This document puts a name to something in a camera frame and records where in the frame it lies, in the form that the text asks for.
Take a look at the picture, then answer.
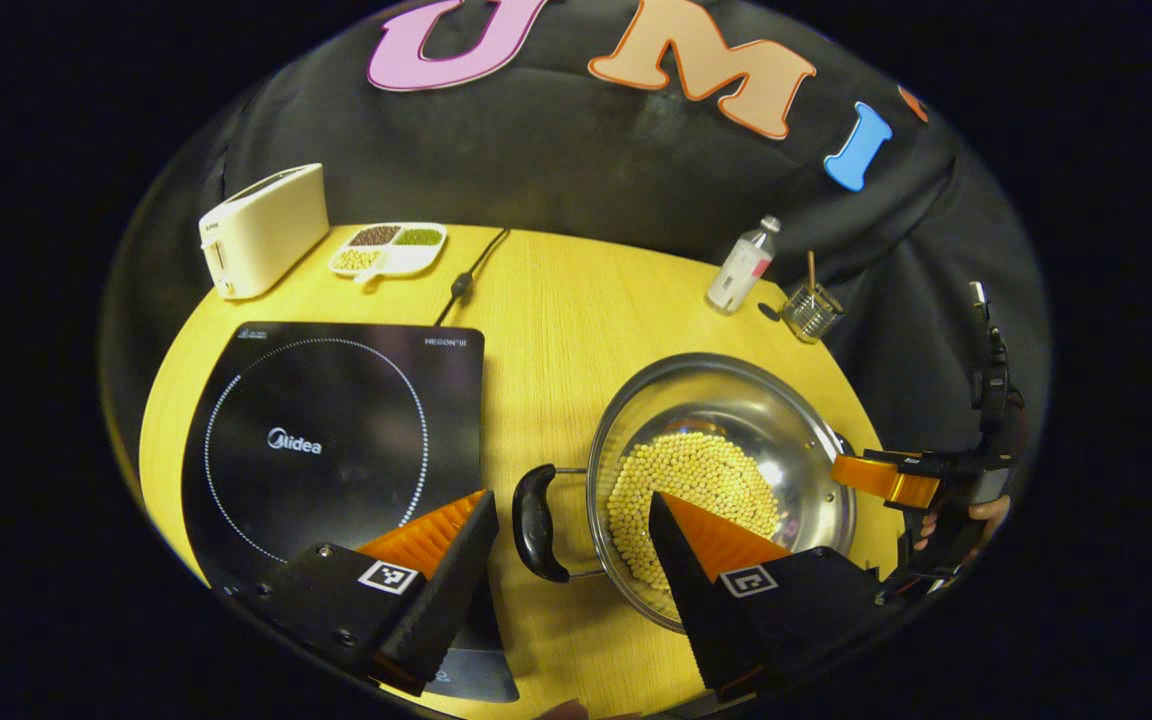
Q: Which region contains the black power cable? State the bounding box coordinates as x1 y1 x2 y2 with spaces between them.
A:
432 227 513 328

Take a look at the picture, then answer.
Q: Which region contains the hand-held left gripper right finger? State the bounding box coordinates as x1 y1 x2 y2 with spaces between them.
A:
647 489 904 702

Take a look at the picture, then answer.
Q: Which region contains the small glass jar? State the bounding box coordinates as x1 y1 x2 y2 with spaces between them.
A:
780 282 848 346

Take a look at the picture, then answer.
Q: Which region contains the black induction cooktop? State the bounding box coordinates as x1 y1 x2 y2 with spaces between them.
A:
180 319 521 705

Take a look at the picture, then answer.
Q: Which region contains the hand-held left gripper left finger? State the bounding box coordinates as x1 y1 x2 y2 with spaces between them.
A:
234 489 500 698

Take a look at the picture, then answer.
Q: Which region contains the white toaster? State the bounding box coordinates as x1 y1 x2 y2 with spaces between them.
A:
197 162 331 302

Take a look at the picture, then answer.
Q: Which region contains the pile of yellow soybeans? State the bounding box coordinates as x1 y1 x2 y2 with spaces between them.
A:
605 431 783 594

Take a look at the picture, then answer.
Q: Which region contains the small white plastic bottle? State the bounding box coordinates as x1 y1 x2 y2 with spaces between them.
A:
704 214 783 316

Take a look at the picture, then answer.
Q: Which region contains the steel pot with black handles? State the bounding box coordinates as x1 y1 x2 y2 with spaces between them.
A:
511 351 858 637

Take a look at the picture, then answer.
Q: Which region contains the white divided dish of beans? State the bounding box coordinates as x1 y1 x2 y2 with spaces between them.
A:
328 221 449 285

